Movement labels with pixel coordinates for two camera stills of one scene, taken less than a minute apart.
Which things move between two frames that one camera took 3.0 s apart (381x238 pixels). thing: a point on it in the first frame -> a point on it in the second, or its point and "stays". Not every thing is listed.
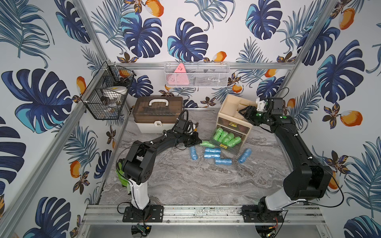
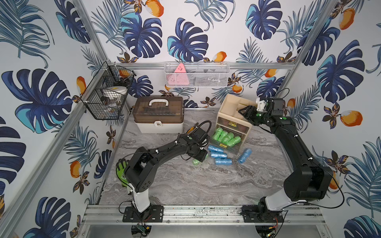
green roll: [222, 136] stays
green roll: [217, 134] stays
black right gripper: [249, 113] stays
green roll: [207, 144] -> [196, 161]
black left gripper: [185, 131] -> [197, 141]
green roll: [234, 142] stays
